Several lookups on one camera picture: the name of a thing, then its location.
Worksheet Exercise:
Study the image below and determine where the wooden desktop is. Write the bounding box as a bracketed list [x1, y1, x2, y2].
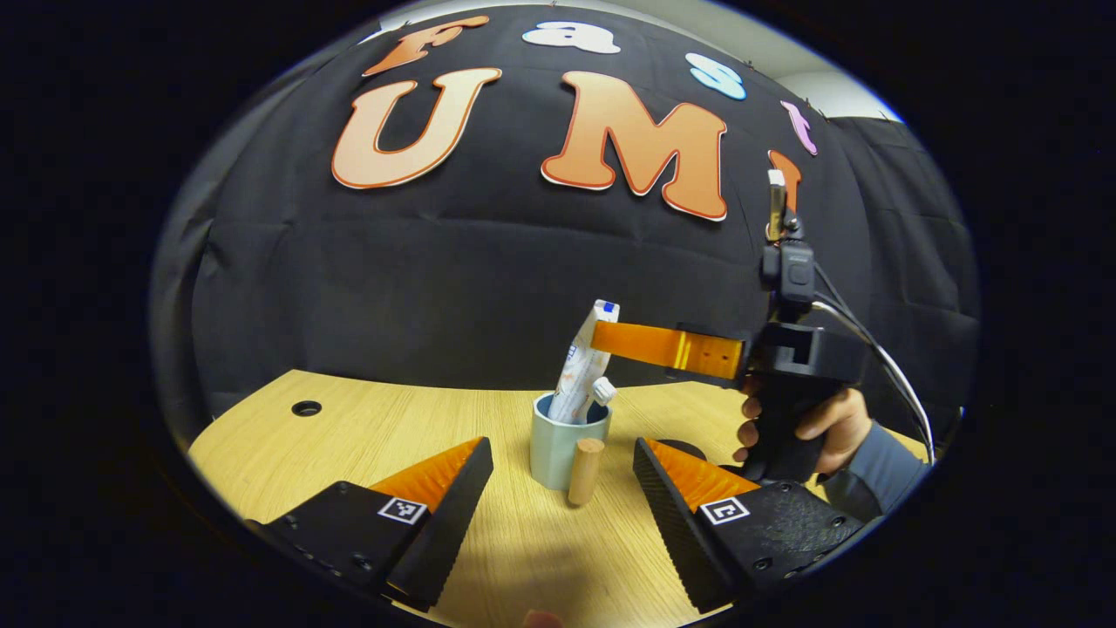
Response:
[187, 369, 929, 628]

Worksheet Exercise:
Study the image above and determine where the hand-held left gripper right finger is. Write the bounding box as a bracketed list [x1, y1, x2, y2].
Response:
[632, 436, 866, 615]

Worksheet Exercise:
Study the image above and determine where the white cable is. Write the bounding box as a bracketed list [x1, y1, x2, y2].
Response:
[815, 301, 936, 463]

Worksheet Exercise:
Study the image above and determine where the black cable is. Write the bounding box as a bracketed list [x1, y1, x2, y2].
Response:
[811, 262, 916, 411]

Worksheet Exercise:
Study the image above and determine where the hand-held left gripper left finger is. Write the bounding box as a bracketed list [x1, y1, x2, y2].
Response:
[244, 436, 494, 613]

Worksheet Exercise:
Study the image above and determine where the white toothpaste tube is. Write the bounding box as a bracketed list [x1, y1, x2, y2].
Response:
[548, 299, 622, 426]

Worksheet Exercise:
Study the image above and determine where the pale blue cup wooden handle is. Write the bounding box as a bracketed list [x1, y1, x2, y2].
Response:
[529, 391, 613, 507]

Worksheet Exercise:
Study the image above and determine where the black backdrop cloth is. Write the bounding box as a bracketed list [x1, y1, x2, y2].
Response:
[148, 4, 982, 437]

